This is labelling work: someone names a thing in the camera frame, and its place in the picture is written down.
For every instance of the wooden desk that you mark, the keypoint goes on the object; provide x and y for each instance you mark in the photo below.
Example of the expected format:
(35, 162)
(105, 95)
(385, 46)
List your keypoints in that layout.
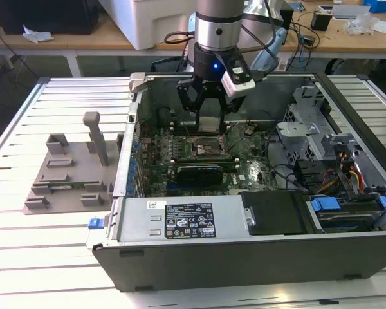
(341, 43)
(96, 40)

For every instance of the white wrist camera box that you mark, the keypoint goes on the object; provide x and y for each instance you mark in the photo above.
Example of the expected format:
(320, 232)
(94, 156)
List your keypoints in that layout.
(239, 85)

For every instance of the crumpled white paper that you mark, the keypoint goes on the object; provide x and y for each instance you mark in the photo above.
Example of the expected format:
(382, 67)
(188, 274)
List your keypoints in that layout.
(37, 36)

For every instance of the green motherboard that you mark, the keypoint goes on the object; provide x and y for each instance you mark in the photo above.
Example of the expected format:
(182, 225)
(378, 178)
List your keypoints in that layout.
(251, 170)

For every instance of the clear plastic bag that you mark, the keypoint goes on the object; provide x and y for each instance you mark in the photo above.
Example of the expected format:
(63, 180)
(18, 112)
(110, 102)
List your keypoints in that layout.
(360, 25)

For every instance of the hard disk in blue carrier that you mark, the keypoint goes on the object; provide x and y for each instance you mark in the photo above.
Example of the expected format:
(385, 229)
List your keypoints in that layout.
(341, 215)

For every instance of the silver square CPU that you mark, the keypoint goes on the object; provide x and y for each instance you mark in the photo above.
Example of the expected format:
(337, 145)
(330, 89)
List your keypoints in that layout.
(209, 124)

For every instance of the small black box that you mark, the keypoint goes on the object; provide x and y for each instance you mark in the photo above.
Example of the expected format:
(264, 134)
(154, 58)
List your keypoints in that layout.
(320, 21)

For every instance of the silver power supply unit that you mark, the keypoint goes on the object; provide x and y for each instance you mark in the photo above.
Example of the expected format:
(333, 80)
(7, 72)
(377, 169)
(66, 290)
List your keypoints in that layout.
(138, 222)

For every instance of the large white box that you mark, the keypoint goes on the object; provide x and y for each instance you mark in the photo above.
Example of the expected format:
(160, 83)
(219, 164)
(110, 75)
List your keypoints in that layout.
(154, 22)

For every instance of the large black box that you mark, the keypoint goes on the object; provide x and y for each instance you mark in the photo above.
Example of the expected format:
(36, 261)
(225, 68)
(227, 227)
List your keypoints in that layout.
(45, 16)

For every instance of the grey metal drive cage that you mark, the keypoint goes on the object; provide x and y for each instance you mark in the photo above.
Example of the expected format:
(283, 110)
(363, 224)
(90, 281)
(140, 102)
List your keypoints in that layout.
(308, 138)

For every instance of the CPU socket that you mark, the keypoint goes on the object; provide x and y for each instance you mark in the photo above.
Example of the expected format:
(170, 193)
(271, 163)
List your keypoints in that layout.
(207, 146)

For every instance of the green RAM stick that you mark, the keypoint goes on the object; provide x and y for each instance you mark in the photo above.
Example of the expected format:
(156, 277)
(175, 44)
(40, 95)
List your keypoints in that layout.
(66, 186)

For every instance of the blue case latch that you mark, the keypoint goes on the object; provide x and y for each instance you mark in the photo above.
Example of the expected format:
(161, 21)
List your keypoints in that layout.
(95, 223)

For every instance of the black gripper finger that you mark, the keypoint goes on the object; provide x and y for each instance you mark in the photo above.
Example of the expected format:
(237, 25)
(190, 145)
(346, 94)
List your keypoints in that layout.
(189, 96)
(231, 104)

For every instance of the grey plastic parts rack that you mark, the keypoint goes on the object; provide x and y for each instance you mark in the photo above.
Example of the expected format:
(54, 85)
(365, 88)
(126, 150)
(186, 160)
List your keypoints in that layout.
(74, 180)

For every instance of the open black PC case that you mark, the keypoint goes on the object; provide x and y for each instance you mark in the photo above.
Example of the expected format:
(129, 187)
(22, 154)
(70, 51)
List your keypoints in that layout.
(244, 264)

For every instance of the black graphics card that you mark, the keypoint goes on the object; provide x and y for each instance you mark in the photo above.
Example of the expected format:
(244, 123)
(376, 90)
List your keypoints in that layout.
(199, 175)

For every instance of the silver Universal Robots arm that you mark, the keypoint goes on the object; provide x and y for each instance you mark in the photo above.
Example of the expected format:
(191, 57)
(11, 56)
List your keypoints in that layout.
(218, 25)

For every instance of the blue cardboard box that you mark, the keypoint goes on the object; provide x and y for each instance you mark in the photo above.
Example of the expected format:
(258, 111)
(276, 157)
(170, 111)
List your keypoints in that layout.
(382, 5)

